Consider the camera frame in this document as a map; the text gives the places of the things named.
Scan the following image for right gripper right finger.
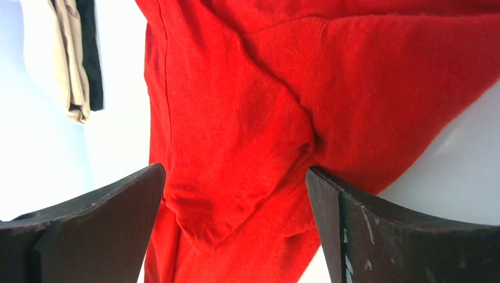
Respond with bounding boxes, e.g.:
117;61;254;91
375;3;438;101
305;167;499;283

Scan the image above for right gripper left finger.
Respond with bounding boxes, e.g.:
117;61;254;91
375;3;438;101
1;163;166;283

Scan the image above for red t shirt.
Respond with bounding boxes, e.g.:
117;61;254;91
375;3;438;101
137;1;499;282

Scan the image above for folded black t shirt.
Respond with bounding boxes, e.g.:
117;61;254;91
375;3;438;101
76;0;104;111

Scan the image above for folded beige t shirt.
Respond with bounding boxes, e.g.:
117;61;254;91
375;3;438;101
20;0;90;124

